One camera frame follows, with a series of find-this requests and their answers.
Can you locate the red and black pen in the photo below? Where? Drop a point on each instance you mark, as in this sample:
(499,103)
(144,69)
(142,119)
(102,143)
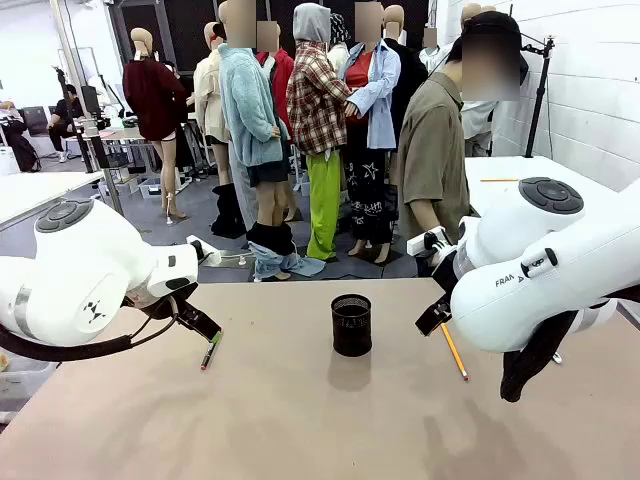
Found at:
(207,357)

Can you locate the mannequin in pale top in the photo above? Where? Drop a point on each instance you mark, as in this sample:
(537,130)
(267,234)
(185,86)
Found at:
(432,55)

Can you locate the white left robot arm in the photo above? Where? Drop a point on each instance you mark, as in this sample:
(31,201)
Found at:
(75,260)

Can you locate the mannequin in cream jacket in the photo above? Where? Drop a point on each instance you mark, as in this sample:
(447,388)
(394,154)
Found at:
(207,95)

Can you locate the pale blue floor crate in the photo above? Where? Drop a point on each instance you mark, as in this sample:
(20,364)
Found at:
(150,189)

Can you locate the person's right forearm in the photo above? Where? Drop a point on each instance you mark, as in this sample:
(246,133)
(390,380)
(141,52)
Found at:
(429,217)

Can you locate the mannequin in pale blue shirt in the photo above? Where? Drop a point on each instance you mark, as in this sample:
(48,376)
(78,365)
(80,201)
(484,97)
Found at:
(380,100)

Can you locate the black light stand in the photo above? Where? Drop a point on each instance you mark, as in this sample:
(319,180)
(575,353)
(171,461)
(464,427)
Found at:
(539,110)

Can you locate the black mesh pen holder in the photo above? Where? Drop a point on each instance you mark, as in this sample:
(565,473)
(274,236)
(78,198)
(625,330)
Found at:
(351,330)

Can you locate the mannequin in plaid shirt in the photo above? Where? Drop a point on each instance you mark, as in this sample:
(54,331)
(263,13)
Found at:
(315,100)

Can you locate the yellow pencil red eraser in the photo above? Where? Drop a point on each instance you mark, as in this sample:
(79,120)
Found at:
(455,352)

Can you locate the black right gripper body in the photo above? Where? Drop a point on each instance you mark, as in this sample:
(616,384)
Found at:
(445,272)

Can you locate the mannequin in black clothes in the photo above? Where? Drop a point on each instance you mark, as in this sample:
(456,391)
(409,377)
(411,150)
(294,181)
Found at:
(410,75)

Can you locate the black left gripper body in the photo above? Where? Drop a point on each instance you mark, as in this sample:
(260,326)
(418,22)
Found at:
(172,300)

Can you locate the person in olive shirt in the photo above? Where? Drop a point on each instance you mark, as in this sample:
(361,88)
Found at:
(435,150)

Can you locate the mannequin in maroon top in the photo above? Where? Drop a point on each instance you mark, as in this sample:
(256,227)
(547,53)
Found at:
(150,100)

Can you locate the mannequin with patterned hood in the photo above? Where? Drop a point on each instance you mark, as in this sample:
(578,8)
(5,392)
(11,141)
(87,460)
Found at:
(339,30)

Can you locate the mannequin in blue fleece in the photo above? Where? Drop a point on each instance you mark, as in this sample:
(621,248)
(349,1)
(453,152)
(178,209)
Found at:
(247,110)

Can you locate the metal mannequin base plate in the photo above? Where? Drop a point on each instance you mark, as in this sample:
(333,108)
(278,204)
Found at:
(230,260)

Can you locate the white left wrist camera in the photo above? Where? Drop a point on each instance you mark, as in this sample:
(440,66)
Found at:
(175,262)

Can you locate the grey work table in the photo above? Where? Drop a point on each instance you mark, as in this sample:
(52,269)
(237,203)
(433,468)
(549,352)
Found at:
(120,132)

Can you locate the orange pencil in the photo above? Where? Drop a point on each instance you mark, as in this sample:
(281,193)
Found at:
(500,179)

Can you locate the mannequin in red jacket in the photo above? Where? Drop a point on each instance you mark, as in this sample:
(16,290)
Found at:
(281,75)

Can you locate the seated person in black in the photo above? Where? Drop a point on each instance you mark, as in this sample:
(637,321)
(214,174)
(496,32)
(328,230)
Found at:
(65,112)

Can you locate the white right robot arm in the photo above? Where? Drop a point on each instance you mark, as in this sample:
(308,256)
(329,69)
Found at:
(550,250)

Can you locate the white side table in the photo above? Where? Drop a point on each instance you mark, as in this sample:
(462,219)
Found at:
(35,190)

